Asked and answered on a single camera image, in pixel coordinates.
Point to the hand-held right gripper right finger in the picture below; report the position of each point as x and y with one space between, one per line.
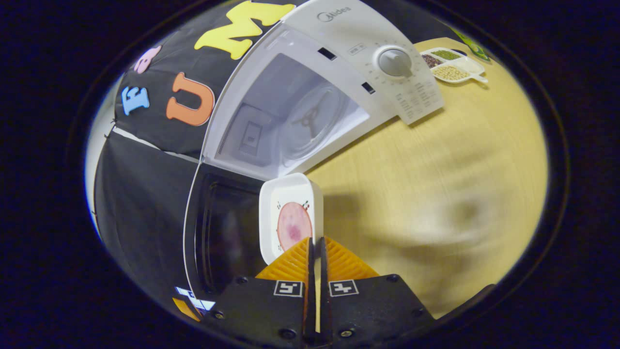
323 305

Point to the white rectangular plate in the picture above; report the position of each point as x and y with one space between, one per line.
290 189

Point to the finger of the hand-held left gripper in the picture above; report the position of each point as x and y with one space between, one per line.
186 308

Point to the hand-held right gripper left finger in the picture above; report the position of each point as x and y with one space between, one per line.
309 305

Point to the white microwave oven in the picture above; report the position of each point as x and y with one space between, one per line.
348 29

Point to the white divided dish of beans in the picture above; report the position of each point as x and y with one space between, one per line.
453 72

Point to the pink ham slice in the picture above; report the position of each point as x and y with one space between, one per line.
293 225

